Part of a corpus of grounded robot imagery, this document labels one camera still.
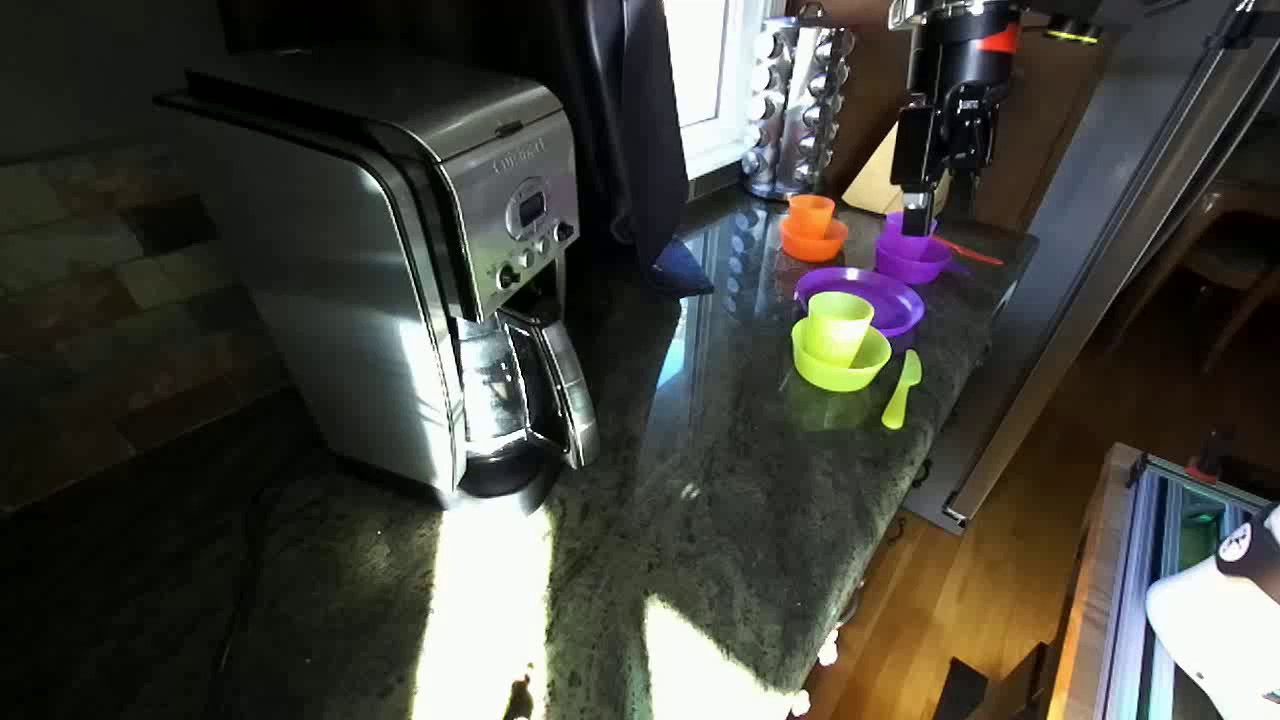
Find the blue cloth corner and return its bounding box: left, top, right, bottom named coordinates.
left=648, top=235, right=718, bottom=294

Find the glass coffee carafe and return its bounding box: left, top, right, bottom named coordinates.
left=458, top=307, right=599, bottom=503

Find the wooden chair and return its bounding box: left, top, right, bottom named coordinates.
left=1171, top=184, right=1280, bottom=374

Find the purple plastic bowl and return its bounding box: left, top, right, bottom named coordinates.
left=874, top=230, right=960, bottom=288

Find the orange plastic cup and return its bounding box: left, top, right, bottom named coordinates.
left=786, top=192, right=841, bottom=238

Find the bright window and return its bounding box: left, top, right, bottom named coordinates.
left=659, top=0, right=782, bottom=184

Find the green plastic spoon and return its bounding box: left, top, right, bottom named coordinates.
left=878, top=347, right=928, bottom=437

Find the orange plastic bowl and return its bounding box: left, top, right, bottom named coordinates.
left=777, top=210, right=852, bottom=266

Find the purple plastic plate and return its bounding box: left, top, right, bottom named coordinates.
left=791, top=262, right=928, bottom=347

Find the dark curtain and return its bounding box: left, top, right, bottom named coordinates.
left=536, top=0, right=693, bottom=271

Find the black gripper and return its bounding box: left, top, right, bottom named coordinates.
left=891, top=91, right=1002, bottom=238

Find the stainless steel coffee maker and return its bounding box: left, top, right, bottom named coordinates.
left=156, top=43, right=599, bottom=513

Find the stainless steel refrigerator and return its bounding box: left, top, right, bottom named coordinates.
left=903, top=0, right=1280, bottom=535

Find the yellow plastic cup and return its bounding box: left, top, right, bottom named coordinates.
left=806, top=288, right=882, bottom=366

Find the purple plastic cup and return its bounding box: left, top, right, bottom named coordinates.
left=882, top=210, right=942, bottom=262

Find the metal spice rack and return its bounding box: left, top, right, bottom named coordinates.
left=738, top=11, right=859, bottom=205

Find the green plastic bowl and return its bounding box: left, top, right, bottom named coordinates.
left=788, top=314, right=895, bottom=396

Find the orange plastic fork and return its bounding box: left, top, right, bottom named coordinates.
left=937, top=230, right=1007, bottom=271

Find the wooden knife block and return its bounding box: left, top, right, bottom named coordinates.
left=841, top=125, right=960, bottom=221

